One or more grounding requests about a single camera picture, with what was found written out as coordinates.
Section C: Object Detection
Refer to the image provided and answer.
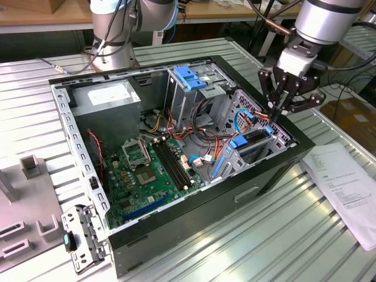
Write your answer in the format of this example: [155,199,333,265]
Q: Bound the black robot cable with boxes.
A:
[98,0,139,57]

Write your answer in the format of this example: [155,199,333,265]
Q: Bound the orange black wire bundle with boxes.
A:
[140,98,236,142]

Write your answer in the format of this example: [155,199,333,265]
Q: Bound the black cable copper connector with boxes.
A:
[246,0,295,36]

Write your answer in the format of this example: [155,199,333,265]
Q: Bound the hard disk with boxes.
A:
[211,125,273,179]

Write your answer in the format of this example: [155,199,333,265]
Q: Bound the blue expansion slot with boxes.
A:
[122,192,171,223]

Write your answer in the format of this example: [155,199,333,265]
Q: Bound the wooden desk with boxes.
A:
[0,0,303,35]

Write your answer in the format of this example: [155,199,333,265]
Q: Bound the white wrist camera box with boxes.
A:
[277,49,314,78]

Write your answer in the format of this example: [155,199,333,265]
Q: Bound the red black fan wire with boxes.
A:
[86,130,106,180]

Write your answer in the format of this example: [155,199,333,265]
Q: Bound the metal optical drive cage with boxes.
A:
[163,62,236,132]

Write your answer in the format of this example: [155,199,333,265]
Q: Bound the metal socket cover frame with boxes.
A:
[121,137,152,170]

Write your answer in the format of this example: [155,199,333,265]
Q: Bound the grey cable metal connector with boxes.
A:
[36,43,102,75]

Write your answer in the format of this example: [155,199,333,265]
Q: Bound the green motherboard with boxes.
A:
[102,136,206,229]

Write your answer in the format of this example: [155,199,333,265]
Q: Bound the metal card retention bracket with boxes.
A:
[60,203,111,276]

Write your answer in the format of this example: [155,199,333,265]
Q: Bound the black blue bracket latch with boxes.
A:
[62,230,77,251]

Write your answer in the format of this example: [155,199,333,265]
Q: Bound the black RAM slot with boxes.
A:
[151,143,183,190]
[163,139,194,184]
[155,142,186,189]
[160,140,190,186]

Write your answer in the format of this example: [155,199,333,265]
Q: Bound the brown cardboard floor box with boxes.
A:
[319,98,376,142]

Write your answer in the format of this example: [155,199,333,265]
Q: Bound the CPU socket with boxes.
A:
[134,166,157,186]

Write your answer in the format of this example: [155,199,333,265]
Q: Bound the grey power supply unit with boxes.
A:
[69,79,142,151]

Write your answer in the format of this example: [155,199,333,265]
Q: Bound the black open PC case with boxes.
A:
[48,54,315,278]

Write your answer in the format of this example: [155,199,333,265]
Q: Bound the black camera cable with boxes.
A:
[311,55,376,72]

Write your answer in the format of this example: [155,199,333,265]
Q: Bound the metal disk bay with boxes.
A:
[210,126,290,182]

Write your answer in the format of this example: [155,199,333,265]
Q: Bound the blue data wire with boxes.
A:
[234,108,256,136]

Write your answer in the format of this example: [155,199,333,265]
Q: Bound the blue drive latch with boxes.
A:
[173,66,208,91]

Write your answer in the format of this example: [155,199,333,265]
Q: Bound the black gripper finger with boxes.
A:
[276,90,327,122]
[258,66,279,122]

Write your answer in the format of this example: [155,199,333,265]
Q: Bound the shiny metal cylinder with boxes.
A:
[360,12,376,26]

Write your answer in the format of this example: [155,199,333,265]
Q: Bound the grey parts rack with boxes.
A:
[0,155,73,267]

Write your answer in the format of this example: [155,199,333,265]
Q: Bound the blue wire white plug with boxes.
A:
[187,154,217,167]

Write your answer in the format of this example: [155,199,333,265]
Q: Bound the orange red power wire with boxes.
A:
[251,110,273,126]

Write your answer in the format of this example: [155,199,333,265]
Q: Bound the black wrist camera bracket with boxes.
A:
[286,29,320,56]

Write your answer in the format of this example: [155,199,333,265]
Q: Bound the metal slat side table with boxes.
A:
[339,25,376,64]

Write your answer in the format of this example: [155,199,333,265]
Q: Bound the printed white paper sheets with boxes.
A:
[299,143,376,252]

